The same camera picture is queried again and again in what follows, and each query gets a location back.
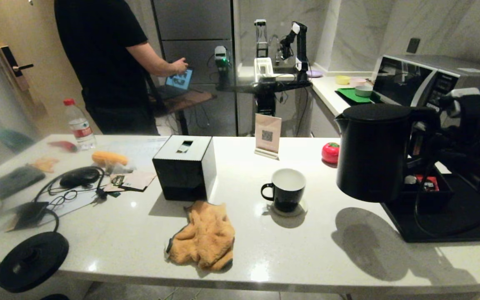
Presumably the black electric kettle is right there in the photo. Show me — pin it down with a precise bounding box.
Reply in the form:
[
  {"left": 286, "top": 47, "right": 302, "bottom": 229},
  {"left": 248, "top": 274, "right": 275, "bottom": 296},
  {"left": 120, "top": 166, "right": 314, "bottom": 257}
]
[{"left": 334, "top": 103, "right": 440, "bottom": 203}]

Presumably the person's right forearm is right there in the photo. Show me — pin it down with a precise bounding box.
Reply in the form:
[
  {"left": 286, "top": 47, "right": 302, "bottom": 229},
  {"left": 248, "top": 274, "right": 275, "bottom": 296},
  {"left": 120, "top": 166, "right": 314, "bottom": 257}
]
[{"left": 127, "top": 42, "right": 174, "bottom": 78}]

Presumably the person's right hand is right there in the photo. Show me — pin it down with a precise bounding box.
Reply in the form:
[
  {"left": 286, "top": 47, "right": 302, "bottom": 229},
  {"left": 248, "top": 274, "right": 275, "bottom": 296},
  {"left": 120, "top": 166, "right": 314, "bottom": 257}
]
[{"left": 169, "top": 58, "right": 189, "bottom": 75}]

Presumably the red sachet packet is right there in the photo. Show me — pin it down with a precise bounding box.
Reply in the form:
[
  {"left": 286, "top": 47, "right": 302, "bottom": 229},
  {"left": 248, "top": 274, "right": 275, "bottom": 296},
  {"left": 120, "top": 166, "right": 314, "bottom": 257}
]
[{"left": 417, "top": 175, "right": 439, "bottom": 192}]

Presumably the black compartment organizer box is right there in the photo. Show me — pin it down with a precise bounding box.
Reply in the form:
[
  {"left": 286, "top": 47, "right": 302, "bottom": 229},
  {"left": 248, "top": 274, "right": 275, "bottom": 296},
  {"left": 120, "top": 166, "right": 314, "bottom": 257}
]
[{"left": 402, "top": 167, "right": 454, "bottom": 211}]

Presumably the silver microwave oven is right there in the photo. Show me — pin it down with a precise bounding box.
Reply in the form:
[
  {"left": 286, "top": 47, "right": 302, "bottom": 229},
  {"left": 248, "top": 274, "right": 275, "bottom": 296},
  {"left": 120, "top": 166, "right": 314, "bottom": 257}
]
[{"left": 371, "top": 54, "right": 480, "bottom": 138}]

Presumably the black rectangular tray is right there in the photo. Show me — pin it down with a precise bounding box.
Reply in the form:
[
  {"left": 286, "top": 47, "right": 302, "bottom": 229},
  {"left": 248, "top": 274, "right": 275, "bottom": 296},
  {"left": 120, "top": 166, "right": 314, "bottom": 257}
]
[{"left": 382, "top": 173, "right": 480, "bottom": 243}]

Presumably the green cutting mat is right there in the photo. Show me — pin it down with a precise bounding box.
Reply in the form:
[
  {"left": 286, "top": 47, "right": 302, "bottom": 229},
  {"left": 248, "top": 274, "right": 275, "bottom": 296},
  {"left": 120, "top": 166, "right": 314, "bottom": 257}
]
[{"left": 334, "top": 87, "right": 380, "bottom": 107}]

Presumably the red tomato-shaped timer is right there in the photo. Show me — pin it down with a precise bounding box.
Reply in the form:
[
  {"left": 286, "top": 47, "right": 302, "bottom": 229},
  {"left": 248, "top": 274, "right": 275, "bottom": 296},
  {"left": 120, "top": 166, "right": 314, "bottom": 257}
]
[{"left": 322, "top": 142, "right": 340, "bottom": 165}]

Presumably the round white coaster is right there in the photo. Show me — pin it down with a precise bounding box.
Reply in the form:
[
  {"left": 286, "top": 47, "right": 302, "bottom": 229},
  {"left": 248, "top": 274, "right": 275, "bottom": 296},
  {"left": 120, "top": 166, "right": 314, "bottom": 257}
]
[{"left": 270, "top": 200, "right": 308, "bottom": 218}]

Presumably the black mug white inside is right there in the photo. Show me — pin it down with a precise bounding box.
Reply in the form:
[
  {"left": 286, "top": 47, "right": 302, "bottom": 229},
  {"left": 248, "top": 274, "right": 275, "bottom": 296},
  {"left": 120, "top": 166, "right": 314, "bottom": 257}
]
[{"left": 260, "top": 168, "right": 307, "bottom": 213}]

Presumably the beige QR code sign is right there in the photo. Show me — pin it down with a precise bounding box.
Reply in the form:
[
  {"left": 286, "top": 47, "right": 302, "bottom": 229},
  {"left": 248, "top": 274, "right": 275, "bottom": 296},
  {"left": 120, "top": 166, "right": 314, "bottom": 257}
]
[{"left": 254, "top": 114, "right": 282, "bottom": 161}]

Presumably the black teleoperation rig stand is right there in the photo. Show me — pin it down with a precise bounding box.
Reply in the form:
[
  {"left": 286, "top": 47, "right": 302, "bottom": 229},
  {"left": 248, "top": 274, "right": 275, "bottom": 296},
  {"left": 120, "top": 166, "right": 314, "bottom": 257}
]
[{"left": 216, "top": 80, "right": 312, "bottom": 118}]

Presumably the white plastic stand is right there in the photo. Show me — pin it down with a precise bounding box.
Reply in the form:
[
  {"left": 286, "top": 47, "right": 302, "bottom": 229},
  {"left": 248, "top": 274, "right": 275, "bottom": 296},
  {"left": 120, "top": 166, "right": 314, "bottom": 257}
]
[{"left": 253, "top": 57, "right": 275, "bottom": 84}]

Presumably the chrome faucet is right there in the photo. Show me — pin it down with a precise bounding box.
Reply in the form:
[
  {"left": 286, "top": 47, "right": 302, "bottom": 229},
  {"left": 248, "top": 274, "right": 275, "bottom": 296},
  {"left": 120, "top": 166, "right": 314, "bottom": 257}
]
[{"left": 268, "top": 35, "right": 282, "bottom": 67}]

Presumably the grey device green light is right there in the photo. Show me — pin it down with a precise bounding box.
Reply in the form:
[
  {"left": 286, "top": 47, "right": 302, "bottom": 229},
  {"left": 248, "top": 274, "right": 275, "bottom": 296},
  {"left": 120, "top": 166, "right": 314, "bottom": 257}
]
[{"left": 214, "top": 46, "right": 229, "bottom": 88}]

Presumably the orange microfibre cloth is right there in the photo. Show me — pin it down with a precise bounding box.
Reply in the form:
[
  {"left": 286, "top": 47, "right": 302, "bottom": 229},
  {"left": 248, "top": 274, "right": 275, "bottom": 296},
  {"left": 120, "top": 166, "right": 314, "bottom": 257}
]
[{"left": 166, "top": 200, "right": 235, "bottom": 272}]

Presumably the brown wooden side table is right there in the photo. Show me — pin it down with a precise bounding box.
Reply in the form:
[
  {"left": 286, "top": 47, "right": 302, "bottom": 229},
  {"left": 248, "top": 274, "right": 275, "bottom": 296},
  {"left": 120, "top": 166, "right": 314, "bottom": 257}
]
[{"left": 148, "top": 90, "right": 218, "bottom": 136}]

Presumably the black white tissue box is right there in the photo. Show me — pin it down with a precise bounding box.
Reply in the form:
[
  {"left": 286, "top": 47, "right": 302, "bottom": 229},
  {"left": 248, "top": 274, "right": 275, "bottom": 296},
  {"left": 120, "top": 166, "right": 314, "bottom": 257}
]
[{"left": 152, "top": 135, "right": 217, "bottom": 202}]

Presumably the laptop with blue screen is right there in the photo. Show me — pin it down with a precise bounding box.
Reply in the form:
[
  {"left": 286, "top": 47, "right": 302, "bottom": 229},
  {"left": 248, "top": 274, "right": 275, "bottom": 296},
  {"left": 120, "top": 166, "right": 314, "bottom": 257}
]
[{"left": 157, "top": 68, "right": 194, "bottom": 100}]

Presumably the grey refrigerator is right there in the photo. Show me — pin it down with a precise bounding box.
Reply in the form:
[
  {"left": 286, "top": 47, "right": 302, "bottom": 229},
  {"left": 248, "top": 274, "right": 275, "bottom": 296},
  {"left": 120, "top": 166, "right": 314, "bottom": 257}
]
[{"left": 152, "top": 0, "right": 238, "bottom": 137}]

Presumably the beige paper card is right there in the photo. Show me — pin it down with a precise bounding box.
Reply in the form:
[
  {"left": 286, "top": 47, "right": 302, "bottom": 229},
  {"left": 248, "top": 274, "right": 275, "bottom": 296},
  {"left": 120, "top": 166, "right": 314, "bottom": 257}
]
[{"left": 121, "top": 172, "right": 157, "bottom": 192}]

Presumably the yellow corn cob toy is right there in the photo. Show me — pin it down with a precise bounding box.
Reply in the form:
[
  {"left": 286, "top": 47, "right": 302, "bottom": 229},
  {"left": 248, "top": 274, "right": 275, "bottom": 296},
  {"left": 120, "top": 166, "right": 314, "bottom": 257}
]
[{"left": 92, "top": 152, "right": 129, "bottom": 167}]

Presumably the person in black shirt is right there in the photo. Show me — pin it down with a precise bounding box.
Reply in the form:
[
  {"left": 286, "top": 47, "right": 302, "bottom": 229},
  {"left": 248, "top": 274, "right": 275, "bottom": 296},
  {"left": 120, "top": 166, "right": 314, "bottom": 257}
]
[{"left": 54, "top": 0, "right": 159, "bottom": 136}]

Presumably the black computer mouse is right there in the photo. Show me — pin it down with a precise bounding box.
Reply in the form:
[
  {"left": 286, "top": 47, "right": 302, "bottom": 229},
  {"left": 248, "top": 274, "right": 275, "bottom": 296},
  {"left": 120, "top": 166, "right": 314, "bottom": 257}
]
[{"left": 60, "top": 167, "right": 102, "bottom": 189}]

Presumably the clear water bottle red cap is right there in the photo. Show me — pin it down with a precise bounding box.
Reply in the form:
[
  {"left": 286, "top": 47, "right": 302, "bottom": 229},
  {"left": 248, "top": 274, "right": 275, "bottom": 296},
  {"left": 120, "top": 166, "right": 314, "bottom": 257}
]
[{"left": 63, "top": 99, "right": 97, "bottom": 151}]

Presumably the red chili pepper toy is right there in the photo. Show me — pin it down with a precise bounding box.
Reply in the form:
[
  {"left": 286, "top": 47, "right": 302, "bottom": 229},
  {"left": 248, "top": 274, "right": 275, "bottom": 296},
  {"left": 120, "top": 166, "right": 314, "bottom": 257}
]
[{"left": 48, "top": 142, "right": 79, "bottom": 153}]

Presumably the small orange rag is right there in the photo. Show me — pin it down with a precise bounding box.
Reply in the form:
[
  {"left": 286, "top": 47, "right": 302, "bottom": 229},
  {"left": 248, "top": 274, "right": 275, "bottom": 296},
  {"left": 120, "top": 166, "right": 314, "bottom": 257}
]
[{"left": 31, "top": 157, "right": 60, "bottom": 173}]

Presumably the beige wooden door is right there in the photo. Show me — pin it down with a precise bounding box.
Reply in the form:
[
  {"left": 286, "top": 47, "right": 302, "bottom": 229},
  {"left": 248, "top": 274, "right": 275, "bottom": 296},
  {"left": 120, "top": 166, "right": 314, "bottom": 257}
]
[{"left": 0, "top": 0, "right": 84, "bottom": 135}]

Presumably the teal cloth bundle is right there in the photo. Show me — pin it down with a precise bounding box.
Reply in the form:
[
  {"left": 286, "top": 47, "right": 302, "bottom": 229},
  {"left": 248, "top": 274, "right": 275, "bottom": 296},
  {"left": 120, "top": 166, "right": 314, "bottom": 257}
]
[{"left": 0, "top": 130, "right": 35, "bottom": 153}]

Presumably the black round kettle base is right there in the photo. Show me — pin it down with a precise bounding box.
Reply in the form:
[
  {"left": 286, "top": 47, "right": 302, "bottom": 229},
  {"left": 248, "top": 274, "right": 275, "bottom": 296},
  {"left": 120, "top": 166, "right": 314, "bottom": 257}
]
[{"left": 0, "top": 232, "right": 70, "bottom": 293}]

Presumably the dark grey wallet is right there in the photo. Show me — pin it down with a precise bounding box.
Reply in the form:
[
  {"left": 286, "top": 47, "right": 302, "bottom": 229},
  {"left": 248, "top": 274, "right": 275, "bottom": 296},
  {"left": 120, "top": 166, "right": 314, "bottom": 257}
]
[{"left": 0, "top": 166, "right": 47, "bottom": 200}]

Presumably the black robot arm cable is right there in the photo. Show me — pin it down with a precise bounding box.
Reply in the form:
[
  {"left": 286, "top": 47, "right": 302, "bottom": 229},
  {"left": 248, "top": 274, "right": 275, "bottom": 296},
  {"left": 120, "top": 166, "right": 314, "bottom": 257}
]
[{"left": 413, "top": 162, "right": 480, "bottom": 239}]

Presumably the thin black mouse cable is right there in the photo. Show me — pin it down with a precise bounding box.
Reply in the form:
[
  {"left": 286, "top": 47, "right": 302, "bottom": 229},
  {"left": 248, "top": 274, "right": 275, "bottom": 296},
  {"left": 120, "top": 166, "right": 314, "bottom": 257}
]
[{"left": 35, "top": 167, "right": 107, "bottom": 209}]

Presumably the black door lock handle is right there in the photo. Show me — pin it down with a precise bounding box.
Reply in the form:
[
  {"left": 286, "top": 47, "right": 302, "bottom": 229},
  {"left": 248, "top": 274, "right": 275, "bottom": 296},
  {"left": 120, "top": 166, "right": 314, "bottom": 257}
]
[{"left": 0, "top": 47, "right": 35, "bottom": 93}]

